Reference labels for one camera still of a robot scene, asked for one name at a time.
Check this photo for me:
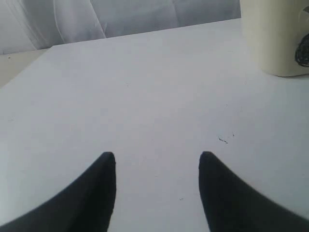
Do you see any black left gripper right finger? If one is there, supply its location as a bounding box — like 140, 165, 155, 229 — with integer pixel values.
198, 151, 309, 232

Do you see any cream bin with circle mark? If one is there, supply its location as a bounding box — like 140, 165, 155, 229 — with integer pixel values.
240, 0, 309, 77

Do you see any white backdrop curtain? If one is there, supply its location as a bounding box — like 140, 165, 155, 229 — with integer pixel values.
0, 0, 240, 55

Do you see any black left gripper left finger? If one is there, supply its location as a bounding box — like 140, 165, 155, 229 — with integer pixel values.
0, 152, 116, 232

